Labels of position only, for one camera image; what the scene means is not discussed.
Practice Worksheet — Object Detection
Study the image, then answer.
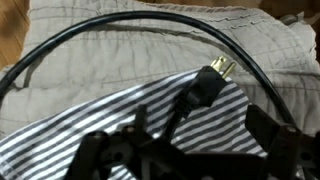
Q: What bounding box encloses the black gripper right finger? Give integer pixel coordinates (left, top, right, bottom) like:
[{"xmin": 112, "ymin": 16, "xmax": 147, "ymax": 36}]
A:
[{"xmin": 244, "ymin": 104, "xmax": 320, "ymax": 180}]

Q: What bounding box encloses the black power cable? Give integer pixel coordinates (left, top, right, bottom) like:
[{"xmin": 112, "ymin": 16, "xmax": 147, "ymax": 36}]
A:
[{"xmin": 0, "ymin": 10, "xmax": 298, "ymax": 143}]

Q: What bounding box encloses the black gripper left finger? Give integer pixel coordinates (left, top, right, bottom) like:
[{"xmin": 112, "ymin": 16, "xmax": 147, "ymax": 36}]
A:
[{"xmin": 64, "ymin": 103, "xmax": 158, "ymax": 180}]

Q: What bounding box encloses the beige quilted blanket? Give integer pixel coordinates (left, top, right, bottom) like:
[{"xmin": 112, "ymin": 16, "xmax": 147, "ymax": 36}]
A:
[{"xmin": 0, "ymin": 0, "xmax": 320, "ymax": 141}]

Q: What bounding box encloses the white sneaker orange insole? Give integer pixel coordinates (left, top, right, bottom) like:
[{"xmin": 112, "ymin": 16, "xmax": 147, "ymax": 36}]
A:
[{"xmin": 279, "ymin": 12, "xmax": 316, "ymax": 28}]

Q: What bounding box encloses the striped white grey cloth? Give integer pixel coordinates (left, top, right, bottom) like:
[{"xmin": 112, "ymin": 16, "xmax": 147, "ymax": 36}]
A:
[{"xmin": 0, "ymin": 68, "xmax": 268, "ymax": 180}]

